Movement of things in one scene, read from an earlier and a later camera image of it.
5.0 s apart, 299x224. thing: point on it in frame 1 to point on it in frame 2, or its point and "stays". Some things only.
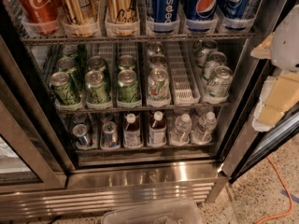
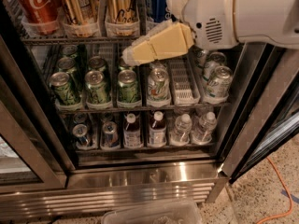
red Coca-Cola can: (39, 6) stays
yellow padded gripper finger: (264, 49) to (176, 5)
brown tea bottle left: (132, 132) stays
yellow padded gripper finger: (279, 92) to (172, 38)
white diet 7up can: (158, 93) stays
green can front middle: (96, 88) stays
